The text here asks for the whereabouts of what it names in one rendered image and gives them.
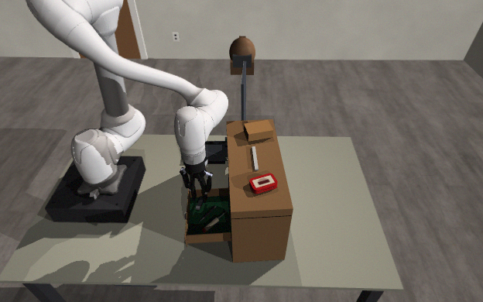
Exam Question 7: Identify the cream-handled screwdriver with red band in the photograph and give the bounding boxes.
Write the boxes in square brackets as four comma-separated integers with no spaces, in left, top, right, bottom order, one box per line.
[202,214,223,233]

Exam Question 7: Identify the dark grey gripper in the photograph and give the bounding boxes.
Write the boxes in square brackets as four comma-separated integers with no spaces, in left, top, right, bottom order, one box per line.
[180,161,213,203]

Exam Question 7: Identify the red rectangular tin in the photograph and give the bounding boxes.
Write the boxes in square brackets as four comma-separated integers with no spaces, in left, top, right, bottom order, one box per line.
[249,173,277,194]

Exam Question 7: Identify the brown wooden tool chest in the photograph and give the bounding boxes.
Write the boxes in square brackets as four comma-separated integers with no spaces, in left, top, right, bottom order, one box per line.
[184,119,293,263]

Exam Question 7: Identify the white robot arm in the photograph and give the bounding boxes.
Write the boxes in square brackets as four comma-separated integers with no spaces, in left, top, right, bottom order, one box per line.
[26,0,228,199]

